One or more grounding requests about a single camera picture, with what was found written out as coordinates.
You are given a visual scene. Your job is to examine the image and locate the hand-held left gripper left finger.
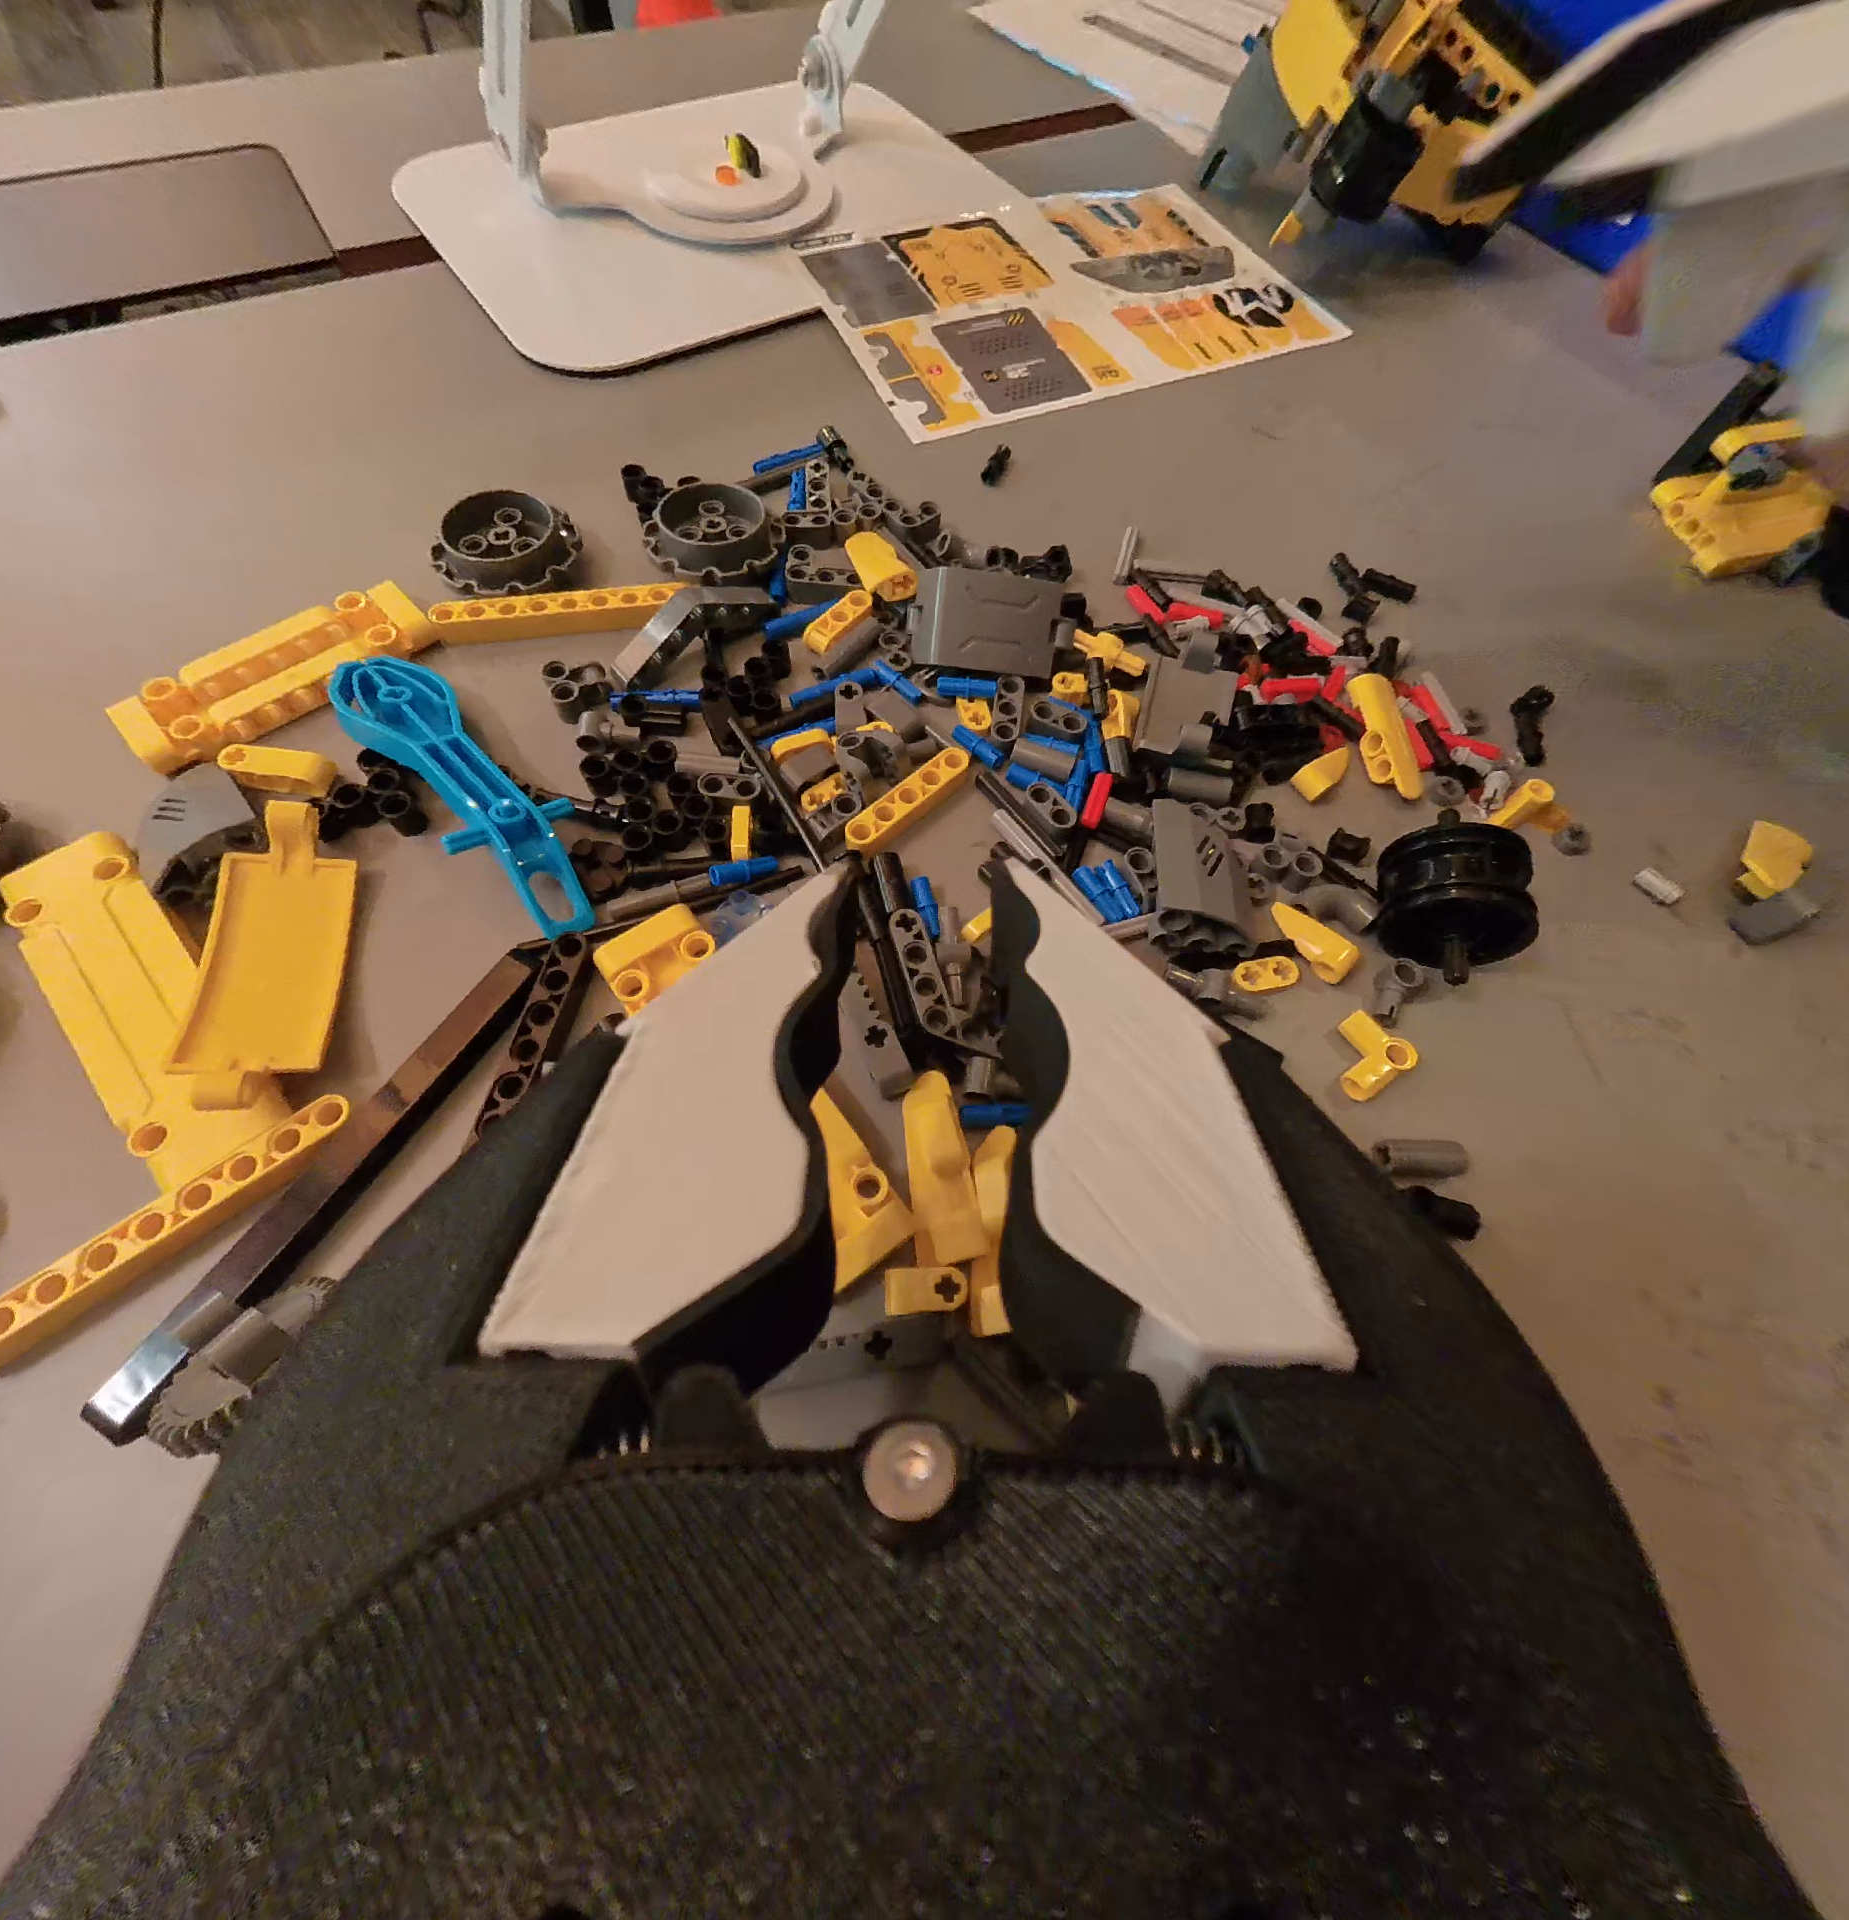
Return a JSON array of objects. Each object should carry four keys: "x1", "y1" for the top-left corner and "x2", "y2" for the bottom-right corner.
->
[{"x1": 474, "y1": 864, "x2": 869, "y2": 1368}]

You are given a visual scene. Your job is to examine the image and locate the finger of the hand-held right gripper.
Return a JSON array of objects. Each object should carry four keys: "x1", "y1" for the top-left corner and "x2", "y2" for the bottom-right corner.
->
[
  {"x1": 1648, "y1": 137, "x2": 1849, "y2": 440},
  {"x1": 1452, "y1": 0, "x2": 1849, "y2": 207}
]

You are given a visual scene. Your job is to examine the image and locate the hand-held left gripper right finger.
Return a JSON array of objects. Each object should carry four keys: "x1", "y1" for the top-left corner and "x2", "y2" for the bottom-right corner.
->
[{"x1": 989, "y1": 858, "x2": 1361, "y2": 1378}]

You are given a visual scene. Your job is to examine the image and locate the pile of toy building pieces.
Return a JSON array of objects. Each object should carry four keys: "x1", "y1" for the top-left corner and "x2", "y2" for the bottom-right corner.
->
[{"x1": 0, "y1": 424, "x2": 1604, "y2": 1463}]

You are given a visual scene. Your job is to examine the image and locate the grey toy beam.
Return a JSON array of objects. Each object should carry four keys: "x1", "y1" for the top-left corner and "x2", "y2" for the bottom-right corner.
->
[{"x1": 1727, "y1": 876, "x2": 1827, "y2": 948}]

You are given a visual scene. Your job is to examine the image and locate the blue plastic bin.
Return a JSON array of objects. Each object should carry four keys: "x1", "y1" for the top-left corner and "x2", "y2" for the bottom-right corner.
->
[{"x1": 1508, "y1": 0, "x2": 1834, "y2": 377}]

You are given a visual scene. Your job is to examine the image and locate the small yellow brick assembly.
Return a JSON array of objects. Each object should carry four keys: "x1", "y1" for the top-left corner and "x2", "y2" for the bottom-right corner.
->
[{"x1": 1647, "y1": 364, "x2": 1845, "y2": 588}]

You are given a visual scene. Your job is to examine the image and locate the yellow toy excavator model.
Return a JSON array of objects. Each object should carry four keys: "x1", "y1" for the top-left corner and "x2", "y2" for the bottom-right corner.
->
[{"x1": 1197, "y1": 0, "x2": 1588, "y2": 267}]

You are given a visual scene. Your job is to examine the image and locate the black toy wheel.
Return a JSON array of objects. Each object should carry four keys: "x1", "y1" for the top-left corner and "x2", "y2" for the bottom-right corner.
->
[{"x1": 1374, "y1": 820, "x2": 1545, "y2": 987}]

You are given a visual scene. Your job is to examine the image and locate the turquoise brick separator tool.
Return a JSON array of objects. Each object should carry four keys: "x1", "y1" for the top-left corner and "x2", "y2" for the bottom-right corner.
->
[{"x1": 327, "y1": 653, "x2": 596, "y2": 936}]

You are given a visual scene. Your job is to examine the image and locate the large yellow toy panel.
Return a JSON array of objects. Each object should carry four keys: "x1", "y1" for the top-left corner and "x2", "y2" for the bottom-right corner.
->
[{"x1": 1345, "y1": 669, "x2": 1431, "y2": 803}]

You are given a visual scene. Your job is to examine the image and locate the white paper sheets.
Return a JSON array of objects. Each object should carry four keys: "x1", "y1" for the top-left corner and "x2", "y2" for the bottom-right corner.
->
[{"x1": 966, "y1": 0, "x2": 1288, "y2": 131}]

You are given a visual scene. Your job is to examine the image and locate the dark grey toy gear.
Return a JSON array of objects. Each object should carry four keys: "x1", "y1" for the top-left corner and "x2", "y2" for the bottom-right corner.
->
[
  {"x1": 426, "y1": 487, "x2": 583, "y2": 600},
  {"x1": 646, "y1": 480, "x2": 786, "y2": 585}
]

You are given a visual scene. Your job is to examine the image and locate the yellow sticker sheet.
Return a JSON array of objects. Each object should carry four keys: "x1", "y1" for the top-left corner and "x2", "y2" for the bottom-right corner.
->
[{"x1": 798, "y1": 179, "x2": 1353, "y2": 445}]

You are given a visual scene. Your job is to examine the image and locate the white book stand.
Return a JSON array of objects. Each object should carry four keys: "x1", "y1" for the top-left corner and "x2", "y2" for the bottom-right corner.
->
[{"x1": 391, "y1": 0, "x2": 1019, "y2": 374}]

